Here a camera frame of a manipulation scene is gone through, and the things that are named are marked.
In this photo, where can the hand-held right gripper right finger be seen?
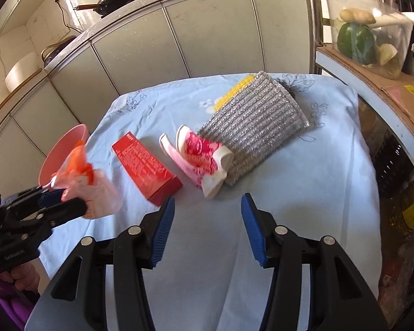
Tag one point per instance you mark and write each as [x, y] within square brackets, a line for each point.
[253, 234]

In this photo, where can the white radish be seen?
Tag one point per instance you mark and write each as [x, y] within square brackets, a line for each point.
[400, 17]

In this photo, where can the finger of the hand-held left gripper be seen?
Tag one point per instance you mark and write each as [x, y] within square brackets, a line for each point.
[69, 208]
[51, 198]

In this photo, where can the brown cardboard sheet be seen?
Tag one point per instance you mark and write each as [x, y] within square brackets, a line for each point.
[383, 89]

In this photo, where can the yellow foam fruit net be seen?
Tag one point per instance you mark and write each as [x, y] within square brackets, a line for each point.
[233, 93]

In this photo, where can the black wok with lid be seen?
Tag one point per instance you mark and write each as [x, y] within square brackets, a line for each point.
[119, 2]

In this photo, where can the light blue floral cloth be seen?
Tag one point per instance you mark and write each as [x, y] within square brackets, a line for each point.
[279, 165]

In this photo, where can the white round cooker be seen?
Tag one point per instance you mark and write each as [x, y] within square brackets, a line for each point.
[22, 72]

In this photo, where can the dark patterned electric pot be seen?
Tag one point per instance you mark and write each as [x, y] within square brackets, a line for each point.
[55, 53]

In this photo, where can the silver scouring cloth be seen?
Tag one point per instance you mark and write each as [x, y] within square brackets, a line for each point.
[258, 124]

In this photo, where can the person's left hand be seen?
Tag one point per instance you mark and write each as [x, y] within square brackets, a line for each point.
[22, 277]

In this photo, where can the grey kitchen cabinet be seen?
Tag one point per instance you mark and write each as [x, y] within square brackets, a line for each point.
[210, 34]

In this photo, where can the metal storage rack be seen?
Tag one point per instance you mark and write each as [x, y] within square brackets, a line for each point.
[310, 17]

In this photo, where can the pink plastic bucket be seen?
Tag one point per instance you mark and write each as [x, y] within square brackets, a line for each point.
[64, 155]

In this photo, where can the pale vegetable piece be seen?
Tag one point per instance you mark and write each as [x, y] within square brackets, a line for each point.
[388, 53]

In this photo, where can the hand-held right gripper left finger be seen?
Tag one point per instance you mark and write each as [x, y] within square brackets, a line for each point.
[162, 234]

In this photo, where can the red cardboard box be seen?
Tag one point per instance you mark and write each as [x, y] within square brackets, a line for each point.
[145, 167]

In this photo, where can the green squash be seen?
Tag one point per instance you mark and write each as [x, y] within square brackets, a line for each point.
[355, 43]

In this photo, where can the red plastic packet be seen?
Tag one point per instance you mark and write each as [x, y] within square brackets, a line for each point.
[96, 193]

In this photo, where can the clear plastic container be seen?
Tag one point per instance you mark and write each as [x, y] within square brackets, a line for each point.
[395, 39]

